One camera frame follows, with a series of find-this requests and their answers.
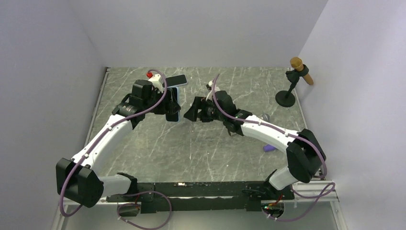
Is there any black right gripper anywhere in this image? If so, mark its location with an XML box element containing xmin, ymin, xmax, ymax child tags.
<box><xmin>184</xmin><ymin>96</ymin><xmax>226</xmax><ymax>122</ymax></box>

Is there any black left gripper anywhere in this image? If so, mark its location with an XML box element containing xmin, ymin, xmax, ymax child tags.
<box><xmin>143</xmin><ymin>88</ymin><xmax>180</xmax><ymax>115</ymax></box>

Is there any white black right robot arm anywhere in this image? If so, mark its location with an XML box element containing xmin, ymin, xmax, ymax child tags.
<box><xmin>184</xmin><ymin>91</ymin><xmax>326</xmax><ymax>199</ymax></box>

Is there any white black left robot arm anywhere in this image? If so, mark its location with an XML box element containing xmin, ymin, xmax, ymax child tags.
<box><xmin>56</xmin><ymin>79</ymin><xmax>180</xmax><ymax>207</ymax></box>

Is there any black phone in lilac case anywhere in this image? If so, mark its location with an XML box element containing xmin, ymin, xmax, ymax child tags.
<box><xmin>166</xmin><ymin>74</ymin><xmax>188</xmax><ymax>87</ymax></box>

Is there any glitter rhinestone microphone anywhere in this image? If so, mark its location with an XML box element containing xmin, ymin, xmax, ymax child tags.
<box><xmin>260</xmin><ymin>113</ymin><xmax>271</xmax><ymax>123</ymax></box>

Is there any purple microphone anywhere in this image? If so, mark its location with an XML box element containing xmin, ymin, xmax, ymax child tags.
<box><xmin>263</xmin><ymin>145</ymin><xmax>276</xmax><ymax>152</ymax></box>

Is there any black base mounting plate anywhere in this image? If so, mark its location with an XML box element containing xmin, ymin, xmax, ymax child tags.
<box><xmin>106</xmin><ymin>181</ymin><xmax>294</xmax><ymax>214</ymax></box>

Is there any black round mic stand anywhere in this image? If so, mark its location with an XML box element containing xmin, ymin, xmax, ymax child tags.
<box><xmin>275</xmin><ymin>65</ymin><xmax>309</xmax><ymax>107</ymax></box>

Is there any gold microphone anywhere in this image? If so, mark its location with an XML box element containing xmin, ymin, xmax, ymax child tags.
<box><xmin>290</xmin><ymin>57</ymin><xmax>314</xmax><ymax>85</ymax></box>

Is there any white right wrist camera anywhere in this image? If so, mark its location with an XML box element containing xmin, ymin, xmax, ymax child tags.
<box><xmin>206</xmin><ymin>80</ymin><xmax>213</xmax><ymax>91</ymax></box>

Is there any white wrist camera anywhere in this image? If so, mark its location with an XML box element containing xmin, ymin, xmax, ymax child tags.
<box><xmin>146</xmin><ymin>72</ymin><xmax>164</xmax><ymax>92</ymax></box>
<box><xmin>206</xmin><ymin>80</ymin><xmax>213</xmax><ymax>91</ymax></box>

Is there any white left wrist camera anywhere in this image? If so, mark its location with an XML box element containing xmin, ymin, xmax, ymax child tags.
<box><xmin>146</xmin><ymin>72</ymin><xmax>164</xmax><ymax>92</ymax></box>

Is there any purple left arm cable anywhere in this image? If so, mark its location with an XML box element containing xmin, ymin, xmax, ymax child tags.
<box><xmin>59</xmin><ymin>69</ymin><xmax>172</xmax><ymax>230</ymax></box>

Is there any aluminium frame rail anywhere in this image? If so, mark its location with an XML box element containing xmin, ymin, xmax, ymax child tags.
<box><xmin>63</xmin><ymin>181</ymin><xmax>337</xmax><ymax>207</ymax></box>

